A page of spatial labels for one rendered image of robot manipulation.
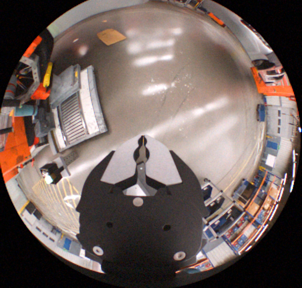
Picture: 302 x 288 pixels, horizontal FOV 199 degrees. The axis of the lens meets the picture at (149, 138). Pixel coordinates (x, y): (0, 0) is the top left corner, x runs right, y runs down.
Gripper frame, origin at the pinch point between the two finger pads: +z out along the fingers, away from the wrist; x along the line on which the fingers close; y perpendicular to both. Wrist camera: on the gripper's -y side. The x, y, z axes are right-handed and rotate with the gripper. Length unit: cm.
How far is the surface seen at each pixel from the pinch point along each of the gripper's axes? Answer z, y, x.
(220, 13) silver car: 70, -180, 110
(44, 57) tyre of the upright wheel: 19, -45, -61
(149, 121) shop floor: 76, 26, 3
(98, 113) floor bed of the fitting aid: 65, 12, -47
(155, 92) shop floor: 88, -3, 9
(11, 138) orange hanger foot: -10, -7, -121
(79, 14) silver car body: 16, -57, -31
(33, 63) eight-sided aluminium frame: 9, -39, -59
